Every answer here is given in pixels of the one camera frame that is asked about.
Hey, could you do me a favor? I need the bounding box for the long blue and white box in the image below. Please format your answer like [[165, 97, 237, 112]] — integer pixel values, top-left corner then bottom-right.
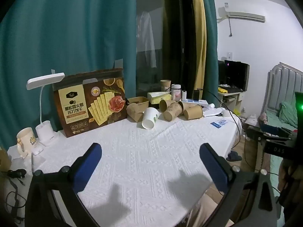
[[182, 99, 209, 107]]

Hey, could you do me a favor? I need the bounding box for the grey padded headboard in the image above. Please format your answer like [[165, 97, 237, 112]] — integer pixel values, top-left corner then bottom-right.
[[261, 61, 303, 117]]

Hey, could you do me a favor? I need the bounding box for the black computer monitor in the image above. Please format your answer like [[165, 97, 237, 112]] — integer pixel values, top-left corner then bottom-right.
[[224, 60, 250, 92]]

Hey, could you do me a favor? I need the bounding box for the white computer desk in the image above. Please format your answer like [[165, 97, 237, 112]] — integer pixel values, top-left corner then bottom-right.
[[217, 85, 247, 117]]

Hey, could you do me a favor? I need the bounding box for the long black cable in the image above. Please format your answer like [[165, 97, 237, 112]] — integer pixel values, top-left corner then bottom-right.
[[208, 90, 245, 143]]

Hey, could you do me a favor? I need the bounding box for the crumpled white plastic bag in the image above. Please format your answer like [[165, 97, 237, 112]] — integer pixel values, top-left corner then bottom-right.
[[203, 106, 228, 118]]

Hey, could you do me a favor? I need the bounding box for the green pillow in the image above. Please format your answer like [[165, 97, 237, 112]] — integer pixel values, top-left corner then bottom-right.
[[279, 100, 299, 128]]

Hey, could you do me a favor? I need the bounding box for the brown cracker box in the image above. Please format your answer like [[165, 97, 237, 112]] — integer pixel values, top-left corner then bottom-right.
[[52, 68, 128, 138]]

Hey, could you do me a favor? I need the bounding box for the cream cartoon mug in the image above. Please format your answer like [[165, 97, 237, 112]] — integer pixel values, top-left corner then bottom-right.
[[16, 127, 38, 159]]

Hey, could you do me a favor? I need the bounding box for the thin black cable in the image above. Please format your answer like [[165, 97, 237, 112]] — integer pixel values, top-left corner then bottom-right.
[[5, 177, 27, 224]]

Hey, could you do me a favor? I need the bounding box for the yellow tissue box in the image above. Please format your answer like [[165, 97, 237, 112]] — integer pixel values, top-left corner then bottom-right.
[[147, 91, 172, 105]]

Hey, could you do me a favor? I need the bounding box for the wide teal curtain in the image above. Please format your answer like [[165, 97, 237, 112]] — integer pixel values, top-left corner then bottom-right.
[[0, 0, 138, 148]]

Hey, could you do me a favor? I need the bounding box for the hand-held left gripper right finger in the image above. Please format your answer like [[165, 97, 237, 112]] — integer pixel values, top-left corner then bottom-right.
[[199, 143, 283, 227]]

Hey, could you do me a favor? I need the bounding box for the brown paper cup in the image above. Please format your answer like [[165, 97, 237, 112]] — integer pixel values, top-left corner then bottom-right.
[[159, 99, 178, 112], [177, 100, 190, 114], [163, 103, 183, 121], [183, 104, 204, 121], [160, 80, 172, 92]]

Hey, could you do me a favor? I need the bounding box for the dark glass window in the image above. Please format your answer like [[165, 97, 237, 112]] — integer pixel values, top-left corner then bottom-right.
[[136, 0, 197, 98]]

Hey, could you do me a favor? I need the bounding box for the air conditioner cable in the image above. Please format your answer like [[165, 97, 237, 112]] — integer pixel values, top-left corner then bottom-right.
[[227, 16, 234, 38]]

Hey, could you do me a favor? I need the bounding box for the yellow curtain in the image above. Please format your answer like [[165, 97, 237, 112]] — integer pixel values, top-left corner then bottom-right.
[[188, 0, 208, 93]]

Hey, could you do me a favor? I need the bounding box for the white textured tablecloth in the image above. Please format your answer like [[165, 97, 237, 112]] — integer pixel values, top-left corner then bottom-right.
[[7, 106, 242, 227]]

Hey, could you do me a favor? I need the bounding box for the white desk lamp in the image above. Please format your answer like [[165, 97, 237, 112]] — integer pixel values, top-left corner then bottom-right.
[[26, 72, 65, 146]]

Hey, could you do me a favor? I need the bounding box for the kraft paper food box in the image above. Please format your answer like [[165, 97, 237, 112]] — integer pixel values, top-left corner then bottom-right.
[[126, 96, 150, 123]]

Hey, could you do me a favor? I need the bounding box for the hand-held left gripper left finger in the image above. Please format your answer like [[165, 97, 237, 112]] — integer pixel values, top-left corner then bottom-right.
[[24, 142, 103, 227]]

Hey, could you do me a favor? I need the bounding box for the white paper cup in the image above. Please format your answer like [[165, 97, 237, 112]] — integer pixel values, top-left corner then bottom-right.
[[141, 107, 159, 130]]

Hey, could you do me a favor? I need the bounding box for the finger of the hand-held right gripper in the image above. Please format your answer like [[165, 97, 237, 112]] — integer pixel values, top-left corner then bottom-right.
[[258, 119, 294, 138]]

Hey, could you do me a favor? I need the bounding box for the white air conditioner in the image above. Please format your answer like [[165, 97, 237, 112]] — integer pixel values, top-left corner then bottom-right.
[[217, 6, 266, 24]]

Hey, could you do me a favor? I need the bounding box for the clear jar with white lid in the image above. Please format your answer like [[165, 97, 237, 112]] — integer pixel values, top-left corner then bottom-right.
[[171, 84, 182, 101]]

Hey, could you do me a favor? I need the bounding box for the dark slipper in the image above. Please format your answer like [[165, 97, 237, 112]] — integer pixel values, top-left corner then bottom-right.
[[226, 151, 242, 162]]

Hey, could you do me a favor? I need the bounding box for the narrow teal curtain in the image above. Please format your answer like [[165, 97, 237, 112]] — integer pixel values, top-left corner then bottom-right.
[[199, 0, 219, 95]]

